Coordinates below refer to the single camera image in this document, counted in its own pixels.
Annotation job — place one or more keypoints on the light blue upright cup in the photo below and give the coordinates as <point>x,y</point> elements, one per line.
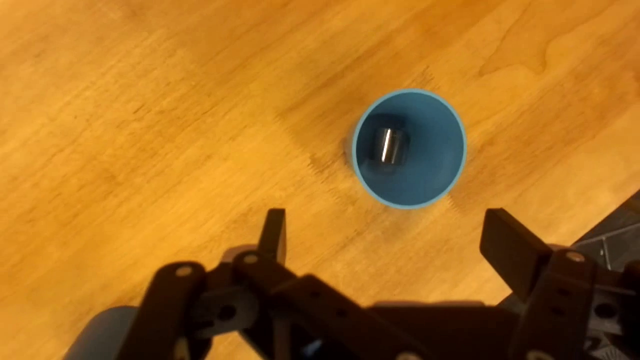
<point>431,155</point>

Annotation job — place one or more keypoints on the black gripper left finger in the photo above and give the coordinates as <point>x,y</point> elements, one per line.
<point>280,315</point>

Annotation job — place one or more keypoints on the small metal cylinder object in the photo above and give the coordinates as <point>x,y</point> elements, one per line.
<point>389,146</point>

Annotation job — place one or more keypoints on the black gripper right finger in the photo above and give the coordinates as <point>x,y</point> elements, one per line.
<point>573,304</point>

